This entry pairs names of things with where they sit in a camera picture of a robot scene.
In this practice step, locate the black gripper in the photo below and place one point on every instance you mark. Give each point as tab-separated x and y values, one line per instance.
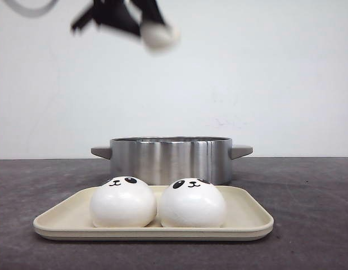
116	15

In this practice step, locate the panda bun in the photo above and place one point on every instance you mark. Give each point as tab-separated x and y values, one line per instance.
158	37
123	201
192	202

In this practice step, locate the stainless steel steamer pot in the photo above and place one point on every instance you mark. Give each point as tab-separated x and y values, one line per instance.
163	160

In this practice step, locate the cream rectangular tray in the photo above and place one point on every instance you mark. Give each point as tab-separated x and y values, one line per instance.
69	220

